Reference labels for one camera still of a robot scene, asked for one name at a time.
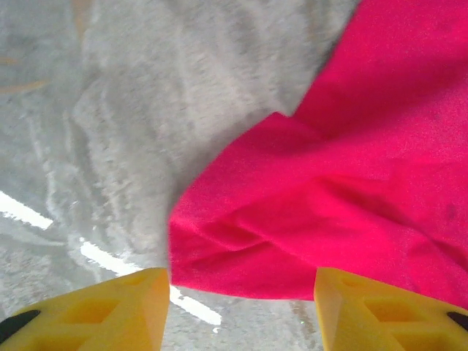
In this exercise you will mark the red t-shirt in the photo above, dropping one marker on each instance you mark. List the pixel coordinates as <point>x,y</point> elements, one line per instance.
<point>347,164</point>

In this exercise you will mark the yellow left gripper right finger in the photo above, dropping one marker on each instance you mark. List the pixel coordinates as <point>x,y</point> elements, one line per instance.
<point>384,318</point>

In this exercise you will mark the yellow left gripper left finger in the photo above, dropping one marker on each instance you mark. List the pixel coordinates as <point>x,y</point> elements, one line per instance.
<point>91,318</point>

